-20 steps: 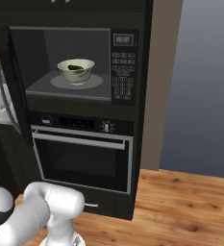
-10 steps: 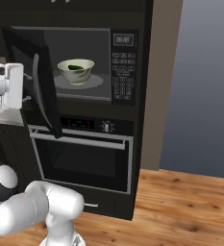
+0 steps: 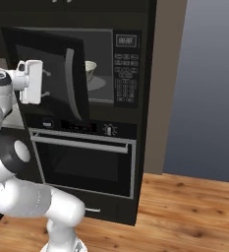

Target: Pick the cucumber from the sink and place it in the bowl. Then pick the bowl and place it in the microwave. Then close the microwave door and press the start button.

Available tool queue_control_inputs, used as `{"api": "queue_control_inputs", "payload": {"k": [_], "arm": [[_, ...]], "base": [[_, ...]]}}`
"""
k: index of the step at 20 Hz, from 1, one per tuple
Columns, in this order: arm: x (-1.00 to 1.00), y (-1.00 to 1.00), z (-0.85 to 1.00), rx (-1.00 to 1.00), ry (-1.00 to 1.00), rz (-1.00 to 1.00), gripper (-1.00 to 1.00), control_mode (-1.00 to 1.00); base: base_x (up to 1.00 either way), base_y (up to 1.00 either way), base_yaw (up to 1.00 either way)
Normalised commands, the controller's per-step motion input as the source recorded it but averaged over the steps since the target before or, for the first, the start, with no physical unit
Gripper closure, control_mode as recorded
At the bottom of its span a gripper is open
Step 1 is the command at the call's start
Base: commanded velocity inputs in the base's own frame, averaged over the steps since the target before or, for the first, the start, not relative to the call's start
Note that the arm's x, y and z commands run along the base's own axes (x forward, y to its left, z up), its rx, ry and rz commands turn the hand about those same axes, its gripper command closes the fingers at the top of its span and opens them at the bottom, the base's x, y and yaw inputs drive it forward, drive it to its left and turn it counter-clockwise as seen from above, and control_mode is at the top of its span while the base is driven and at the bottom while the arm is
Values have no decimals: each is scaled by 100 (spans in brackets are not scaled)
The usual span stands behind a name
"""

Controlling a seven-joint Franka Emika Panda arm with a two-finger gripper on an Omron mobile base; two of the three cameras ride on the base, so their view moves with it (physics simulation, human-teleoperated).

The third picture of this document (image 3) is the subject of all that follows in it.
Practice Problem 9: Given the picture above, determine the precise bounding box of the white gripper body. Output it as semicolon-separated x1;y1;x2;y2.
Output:
20;59;44;105

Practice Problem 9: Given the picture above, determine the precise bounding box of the black microwave door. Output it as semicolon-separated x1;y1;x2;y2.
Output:
1;27;91;126

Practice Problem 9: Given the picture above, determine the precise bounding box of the white bowl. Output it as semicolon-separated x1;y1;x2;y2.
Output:
85;60;98;84

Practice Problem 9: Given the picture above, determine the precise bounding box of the glass microwave turntable plate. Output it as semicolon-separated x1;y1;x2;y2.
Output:
86;75;107;93

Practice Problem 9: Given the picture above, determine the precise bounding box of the black cupboard door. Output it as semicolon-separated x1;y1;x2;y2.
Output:
64;0;150;14
0;0;65;14

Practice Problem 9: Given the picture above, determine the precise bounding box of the black microwave oven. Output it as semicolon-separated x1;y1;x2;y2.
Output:
1;27;143;114

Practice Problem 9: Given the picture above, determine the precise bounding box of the black oven door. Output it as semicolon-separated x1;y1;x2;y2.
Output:
29;130;138;200

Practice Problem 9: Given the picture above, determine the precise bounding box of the black oven knob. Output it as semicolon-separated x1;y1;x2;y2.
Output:
42;118;55;131
103;123;118;137

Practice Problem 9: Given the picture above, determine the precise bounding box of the black built-in oven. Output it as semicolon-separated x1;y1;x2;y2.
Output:
23;113;139;201

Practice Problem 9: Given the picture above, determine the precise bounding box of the black tall cabinet housing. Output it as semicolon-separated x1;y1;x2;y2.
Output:
0;0;158;227

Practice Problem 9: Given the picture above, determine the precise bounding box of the black drawer front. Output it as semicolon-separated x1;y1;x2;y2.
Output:
65;187;138;226

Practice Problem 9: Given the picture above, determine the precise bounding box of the grey microwave door handle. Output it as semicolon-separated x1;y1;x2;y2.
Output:
64;47;85;122

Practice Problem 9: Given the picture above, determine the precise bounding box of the silver oven door handle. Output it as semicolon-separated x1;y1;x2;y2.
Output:
30;134;130;155

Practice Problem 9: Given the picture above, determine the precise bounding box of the silver drawer handle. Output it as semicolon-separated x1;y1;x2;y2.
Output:
85;207;102;214

